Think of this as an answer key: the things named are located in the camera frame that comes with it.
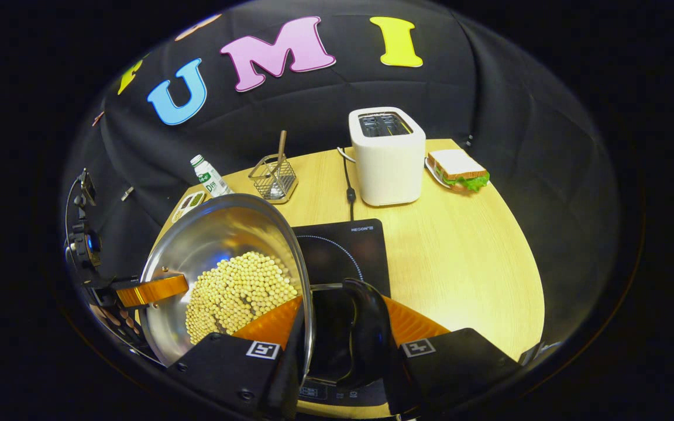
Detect wire utensil holder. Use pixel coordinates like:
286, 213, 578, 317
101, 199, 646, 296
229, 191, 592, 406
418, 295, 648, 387
248, 154, 299, 204

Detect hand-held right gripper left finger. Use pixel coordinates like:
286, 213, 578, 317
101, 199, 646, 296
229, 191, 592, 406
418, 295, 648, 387
167, 295, 314, 419

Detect white toaster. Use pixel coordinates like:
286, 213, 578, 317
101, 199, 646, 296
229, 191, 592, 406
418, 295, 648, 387
348, 106, 427, 207

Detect black induction cooktop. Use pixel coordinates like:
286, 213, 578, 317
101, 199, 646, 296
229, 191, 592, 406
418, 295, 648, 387
290, 219, 393, 408

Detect black toaster cable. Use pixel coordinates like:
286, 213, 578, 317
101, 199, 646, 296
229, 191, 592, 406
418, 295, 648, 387
337, 146, 358, 222

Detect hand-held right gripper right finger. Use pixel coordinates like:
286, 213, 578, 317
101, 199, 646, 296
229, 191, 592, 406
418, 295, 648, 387
381, 295, 522, 417

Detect stainless steel pot black handles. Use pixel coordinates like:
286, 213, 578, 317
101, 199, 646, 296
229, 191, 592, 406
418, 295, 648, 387
138, 193, 399, 389

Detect wooden handled spoon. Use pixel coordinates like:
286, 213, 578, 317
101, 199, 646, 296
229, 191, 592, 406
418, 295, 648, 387
267, 130, 288, 196

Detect white drink bottle green label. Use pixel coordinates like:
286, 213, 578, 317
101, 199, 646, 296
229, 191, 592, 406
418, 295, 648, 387
190, 154, 234, 199

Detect white divided dish of beans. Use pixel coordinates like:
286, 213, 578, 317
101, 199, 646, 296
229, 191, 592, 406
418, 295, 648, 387
171, 191, 207, 224

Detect pile of yellow soybeans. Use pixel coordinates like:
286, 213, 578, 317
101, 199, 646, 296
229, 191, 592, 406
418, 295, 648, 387
185, 251, 301, 346

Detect black backdrop cloth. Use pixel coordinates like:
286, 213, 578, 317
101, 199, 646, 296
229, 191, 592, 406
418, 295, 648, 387
59, 0, 624, 351

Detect white sandwich plate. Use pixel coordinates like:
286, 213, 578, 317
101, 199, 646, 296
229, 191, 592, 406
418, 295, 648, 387
424, 157, 455, 191

